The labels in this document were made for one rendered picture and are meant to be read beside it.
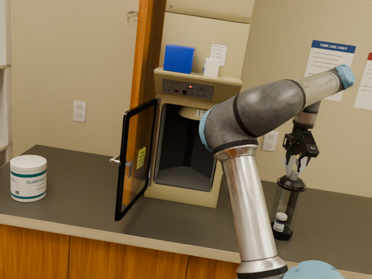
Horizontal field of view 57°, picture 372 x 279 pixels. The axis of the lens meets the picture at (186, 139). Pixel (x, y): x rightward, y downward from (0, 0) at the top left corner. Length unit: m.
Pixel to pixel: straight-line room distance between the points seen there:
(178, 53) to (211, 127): 0.46
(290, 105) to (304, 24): 1.06
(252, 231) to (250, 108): 0.28
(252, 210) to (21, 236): 0.95
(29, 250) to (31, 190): 0.23
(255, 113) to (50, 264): 1.03
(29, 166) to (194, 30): 0.81
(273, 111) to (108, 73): 1.22
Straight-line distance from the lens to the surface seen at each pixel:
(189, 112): 1.41
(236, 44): 1.34
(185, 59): 1.24
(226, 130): 0.82
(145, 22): 1.27
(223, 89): 1.27
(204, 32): 1.34
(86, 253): 1.41
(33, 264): 1.53
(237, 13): 1.35
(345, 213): 1.83
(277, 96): 0.79
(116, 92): 1.87
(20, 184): 1.45
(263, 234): 0.81
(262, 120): 0.78
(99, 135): 1.95
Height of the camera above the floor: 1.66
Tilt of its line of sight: 18 degrees down
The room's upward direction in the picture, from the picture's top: 8 degrees clockwise
